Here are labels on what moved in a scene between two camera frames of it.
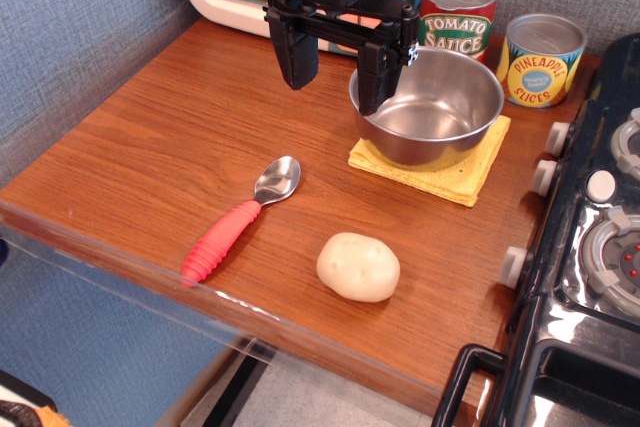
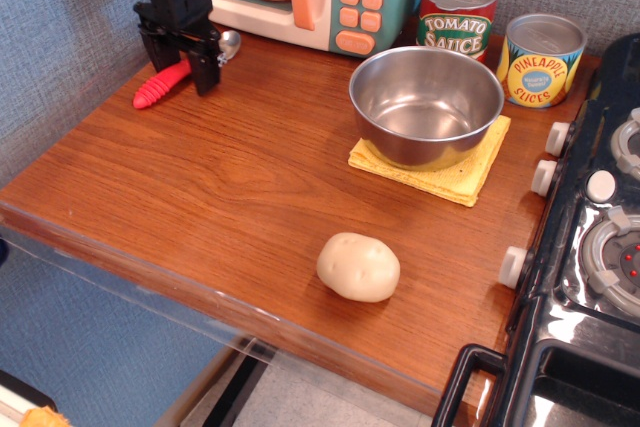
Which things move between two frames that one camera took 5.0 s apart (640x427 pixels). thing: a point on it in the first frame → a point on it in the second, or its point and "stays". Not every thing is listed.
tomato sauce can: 456,11 stays
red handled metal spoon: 277,181 → 230,42
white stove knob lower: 512,266 stays
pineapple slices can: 540,60 stays
